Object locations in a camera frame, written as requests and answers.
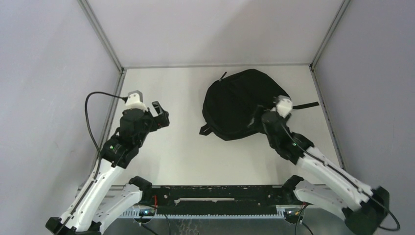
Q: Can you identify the black backpack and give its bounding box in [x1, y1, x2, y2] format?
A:
[199, 69, 320, 141]

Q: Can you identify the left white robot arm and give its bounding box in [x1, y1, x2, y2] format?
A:
[46, 101, 170, 235]

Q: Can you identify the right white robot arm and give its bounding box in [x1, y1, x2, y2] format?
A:
[249, 106, 392, 235]

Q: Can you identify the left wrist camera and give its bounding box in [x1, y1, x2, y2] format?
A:
[125, 90, 147, 111]

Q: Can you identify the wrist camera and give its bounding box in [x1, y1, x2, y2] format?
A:
[275, 95, 293, 118]
[125, 90, 147, 111]

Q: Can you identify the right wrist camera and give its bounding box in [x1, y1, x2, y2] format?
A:
[275, 95, 293, 118]

